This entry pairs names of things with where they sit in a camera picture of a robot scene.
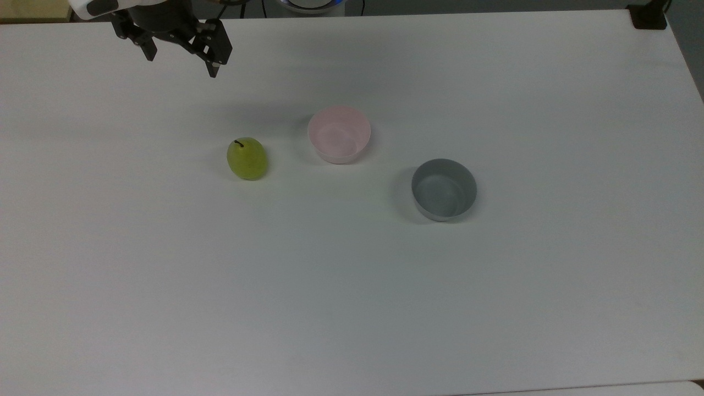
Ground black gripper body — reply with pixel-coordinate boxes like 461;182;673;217
109;0;222;45

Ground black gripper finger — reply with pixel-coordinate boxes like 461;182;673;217
190;19;233;79
131;32;159;62

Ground green pear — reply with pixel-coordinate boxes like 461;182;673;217
227;137;268;181

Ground round robot base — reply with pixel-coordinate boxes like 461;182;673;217
277;0;346;15

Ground pink bowl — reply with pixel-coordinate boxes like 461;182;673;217
307;106;372;165

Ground gray bowl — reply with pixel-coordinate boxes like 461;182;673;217
411;158;478;223

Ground black tripod legs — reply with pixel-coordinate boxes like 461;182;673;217
216;0;249;18

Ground wooden furniture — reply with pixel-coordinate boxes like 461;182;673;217
0;0;74;24

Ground black table clamp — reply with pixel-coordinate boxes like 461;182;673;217
626;0;670;30

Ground white adjacent table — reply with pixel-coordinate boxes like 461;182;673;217
451;380;704;396

